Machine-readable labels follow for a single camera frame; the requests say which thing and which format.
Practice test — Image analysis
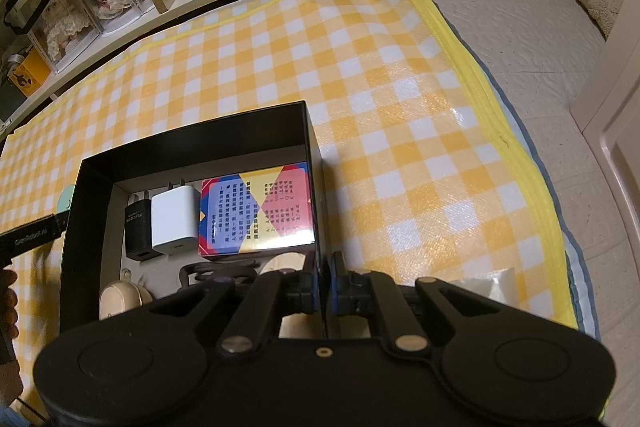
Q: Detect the person's left hand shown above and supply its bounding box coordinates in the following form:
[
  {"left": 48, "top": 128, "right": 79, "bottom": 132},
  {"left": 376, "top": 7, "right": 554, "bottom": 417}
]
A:
[{"left": 0, "top": 268, "right": 20, "bottom": 338}]

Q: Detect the white wall charger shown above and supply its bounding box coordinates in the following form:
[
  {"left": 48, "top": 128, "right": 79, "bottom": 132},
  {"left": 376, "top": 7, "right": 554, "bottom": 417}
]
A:
[{"left": 150, "top": 179, "right": 202, "bottom": 258}]

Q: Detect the mint round tape measure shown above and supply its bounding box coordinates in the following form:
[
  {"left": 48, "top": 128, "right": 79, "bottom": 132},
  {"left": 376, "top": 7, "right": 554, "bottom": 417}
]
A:
[{"left": 56, "top": 186, "right": 77, "bottom": 215}]

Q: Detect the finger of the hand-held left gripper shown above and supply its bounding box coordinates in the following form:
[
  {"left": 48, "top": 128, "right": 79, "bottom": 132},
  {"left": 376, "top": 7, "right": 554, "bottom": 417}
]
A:
[{"left": 0, "top": 212, "right": 72, "bottom": 254}]

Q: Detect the colourful printed card box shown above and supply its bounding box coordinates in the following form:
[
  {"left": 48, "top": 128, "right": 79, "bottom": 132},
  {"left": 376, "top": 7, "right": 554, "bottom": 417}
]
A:
[{"left": 197, "top": 162, "right": 317, "bottom": 260}]

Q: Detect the black wall charger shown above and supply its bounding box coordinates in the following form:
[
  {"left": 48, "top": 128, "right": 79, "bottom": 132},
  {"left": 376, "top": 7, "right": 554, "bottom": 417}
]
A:
[{"left": 122, "top": 192, "right": 153, "bottom": 262}]

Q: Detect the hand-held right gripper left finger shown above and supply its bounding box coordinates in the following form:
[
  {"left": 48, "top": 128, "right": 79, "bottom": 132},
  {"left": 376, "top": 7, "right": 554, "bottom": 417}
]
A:
[{"left": 145, "top": 269, "right": 319, "bottom": 355}]

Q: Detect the yellow black small box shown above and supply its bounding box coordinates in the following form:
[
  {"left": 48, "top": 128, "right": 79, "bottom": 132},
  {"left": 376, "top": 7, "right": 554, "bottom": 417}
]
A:
[{"left": 6, "top": 49, "right": 53, "bottom": 98}]

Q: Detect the black cardboard box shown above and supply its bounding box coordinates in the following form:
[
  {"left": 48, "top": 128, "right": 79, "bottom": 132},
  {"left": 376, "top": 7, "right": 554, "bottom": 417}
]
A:
[{"left": 59, "top": 101, "right": 332, "bottom": 338}]

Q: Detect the white cabinet door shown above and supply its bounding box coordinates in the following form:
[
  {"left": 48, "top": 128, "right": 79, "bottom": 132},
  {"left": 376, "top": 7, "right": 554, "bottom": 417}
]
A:
[{"left": 570, "top": 24, "right": 640, "bottom": 258}]

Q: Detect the yellow white checked mat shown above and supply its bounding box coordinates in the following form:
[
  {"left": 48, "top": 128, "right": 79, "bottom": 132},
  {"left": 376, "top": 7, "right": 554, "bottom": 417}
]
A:
[{"left": 0, "top": 0, "right": 583, "bottom": 418}]

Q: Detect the light blue under mat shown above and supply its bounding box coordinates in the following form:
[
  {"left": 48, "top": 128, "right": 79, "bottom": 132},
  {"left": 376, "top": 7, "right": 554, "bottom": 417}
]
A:
[{"left": 402, "top": 0, "right": 603, "bottom": 340}]

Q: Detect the clear doll display case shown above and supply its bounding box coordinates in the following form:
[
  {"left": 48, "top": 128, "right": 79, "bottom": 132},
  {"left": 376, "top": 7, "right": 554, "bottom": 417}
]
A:
[{"left": 27, "top": 0, "right": 156, "bottom": 75}]

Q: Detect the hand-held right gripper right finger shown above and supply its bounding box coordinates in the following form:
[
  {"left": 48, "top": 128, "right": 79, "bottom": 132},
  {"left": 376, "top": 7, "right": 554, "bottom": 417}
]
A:
[{"left": 326, "top": 251, "right": 506, "bottom": 354}]

